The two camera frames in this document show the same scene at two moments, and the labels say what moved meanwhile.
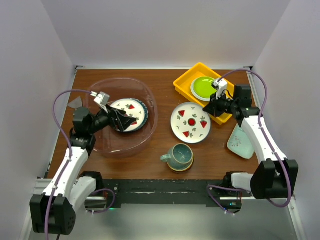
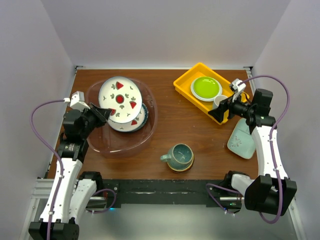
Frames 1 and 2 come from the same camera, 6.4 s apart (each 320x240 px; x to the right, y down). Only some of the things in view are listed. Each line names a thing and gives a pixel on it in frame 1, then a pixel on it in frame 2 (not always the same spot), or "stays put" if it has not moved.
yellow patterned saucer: x=185 y=169 stays put
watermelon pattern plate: x=190 y=124 to x=122 y=96
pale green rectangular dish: x=240 y=144 stays put
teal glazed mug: x=180 y=155 stays put
